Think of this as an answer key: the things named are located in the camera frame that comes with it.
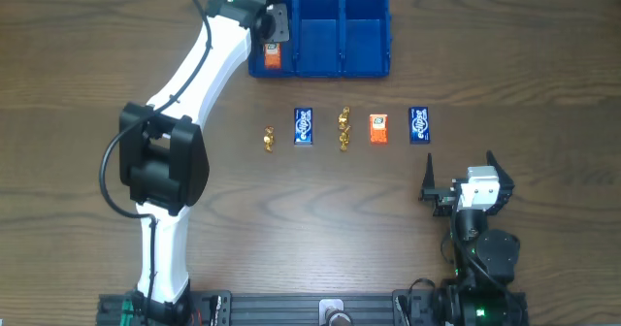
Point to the blue candy pack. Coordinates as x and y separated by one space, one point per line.
419 125
303 126

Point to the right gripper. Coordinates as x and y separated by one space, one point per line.
444 201

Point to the mounting rail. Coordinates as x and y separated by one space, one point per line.
291 309

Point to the blue tray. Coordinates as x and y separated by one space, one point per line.
317 44

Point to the gold wrapped candy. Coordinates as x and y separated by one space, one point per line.
344 139
344 117
268 139

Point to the orange candy box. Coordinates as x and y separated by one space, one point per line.
272 58
378 128

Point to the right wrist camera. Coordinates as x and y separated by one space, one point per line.
480 186

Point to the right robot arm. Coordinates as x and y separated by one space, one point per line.
495 255

